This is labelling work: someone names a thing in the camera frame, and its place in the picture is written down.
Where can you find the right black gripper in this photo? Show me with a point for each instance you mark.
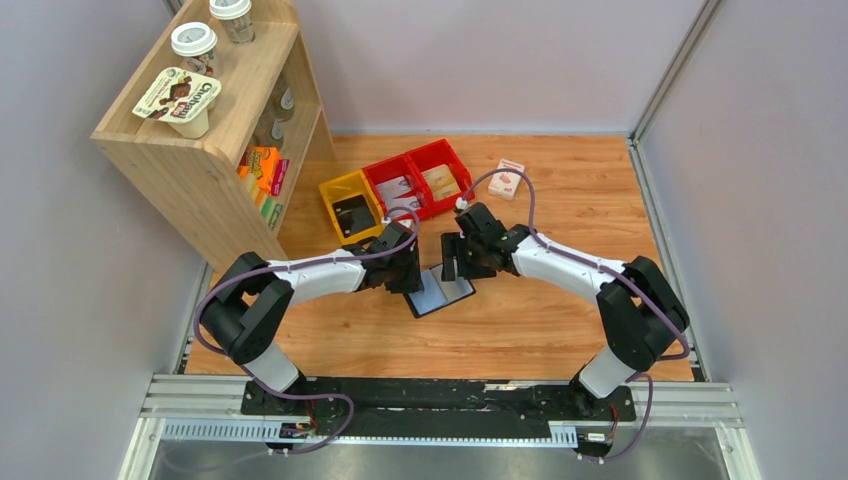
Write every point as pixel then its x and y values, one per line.
pixel 460 259

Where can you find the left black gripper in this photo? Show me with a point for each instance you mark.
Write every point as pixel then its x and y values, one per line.
pixel 407 277

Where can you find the gold credit card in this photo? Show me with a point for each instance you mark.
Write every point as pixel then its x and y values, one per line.
pixel 445 191

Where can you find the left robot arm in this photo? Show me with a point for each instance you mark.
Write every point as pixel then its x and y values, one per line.
pixel 239 318

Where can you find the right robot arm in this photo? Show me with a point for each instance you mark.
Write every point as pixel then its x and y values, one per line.
pixel 641 315

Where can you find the black card in bin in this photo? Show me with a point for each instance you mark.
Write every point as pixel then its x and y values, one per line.
pixel 353 215

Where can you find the tan card in bin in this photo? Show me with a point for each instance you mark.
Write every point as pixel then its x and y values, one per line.
pixel 438 175

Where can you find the white cards in bin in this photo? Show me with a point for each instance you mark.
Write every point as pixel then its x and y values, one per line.
pixel 398 192

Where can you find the white pink card box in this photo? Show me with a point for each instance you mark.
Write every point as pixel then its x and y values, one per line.
pixel 505 184

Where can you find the yellow plastic bin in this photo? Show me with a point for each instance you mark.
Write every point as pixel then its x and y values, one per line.
pixel 344 187

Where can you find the red plastic bin right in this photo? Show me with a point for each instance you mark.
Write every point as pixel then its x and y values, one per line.
pixel 437 153

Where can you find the red plastic bin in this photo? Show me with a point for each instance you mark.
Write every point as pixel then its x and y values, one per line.
pixel 437 153
pixel 397 166

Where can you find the red plastic bin middle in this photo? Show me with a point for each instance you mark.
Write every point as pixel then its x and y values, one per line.
pixel 397 166

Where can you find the orange snack box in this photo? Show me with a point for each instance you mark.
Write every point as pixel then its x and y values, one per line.
pixel 266 166

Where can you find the glass bottle on shelf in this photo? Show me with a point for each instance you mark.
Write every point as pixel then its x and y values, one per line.
pixel 282 100

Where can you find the wooden shelf unit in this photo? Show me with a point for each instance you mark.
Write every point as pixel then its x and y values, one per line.
pixel 193 183

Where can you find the Chobani yogurt cup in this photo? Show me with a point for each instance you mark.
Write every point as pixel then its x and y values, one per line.
pixel 180 99

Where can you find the white lidded cup far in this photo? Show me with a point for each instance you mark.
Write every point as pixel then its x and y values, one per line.
pixel 235 18

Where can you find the white lidded cup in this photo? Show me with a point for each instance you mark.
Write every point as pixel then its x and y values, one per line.
pixel 235 18
pixel 195 44

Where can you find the white lidded cup near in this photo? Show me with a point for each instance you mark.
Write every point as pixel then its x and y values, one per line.
pixel 195 44

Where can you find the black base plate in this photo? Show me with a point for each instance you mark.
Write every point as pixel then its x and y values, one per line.
pixel 437 408

